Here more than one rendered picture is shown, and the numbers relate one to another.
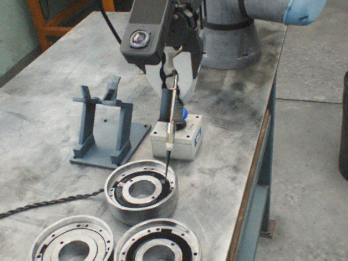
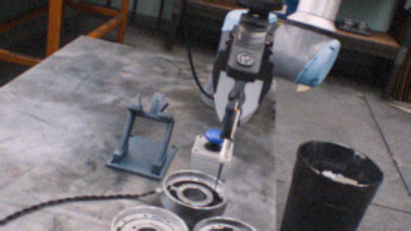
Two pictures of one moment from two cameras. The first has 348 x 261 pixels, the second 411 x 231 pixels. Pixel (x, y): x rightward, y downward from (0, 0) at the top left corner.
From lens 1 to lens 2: 0.32 m
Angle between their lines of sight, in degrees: 20
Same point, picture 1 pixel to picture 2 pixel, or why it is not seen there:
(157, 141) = (196, 158)
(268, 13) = (284, 71)
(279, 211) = not seen: outside the picture
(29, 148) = (57, 148)
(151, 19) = (253, 47)
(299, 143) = not seen: hidden behind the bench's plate
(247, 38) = not seen: hidden behind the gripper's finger
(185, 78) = (250, 103)
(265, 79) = (269, 127)
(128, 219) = (188, 217)
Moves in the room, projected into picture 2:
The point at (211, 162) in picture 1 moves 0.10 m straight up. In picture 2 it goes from (241, 185) to (254, 136)
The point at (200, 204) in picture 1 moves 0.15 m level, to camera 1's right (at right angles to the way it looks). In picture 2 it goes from (241, 216) to (323, 217)
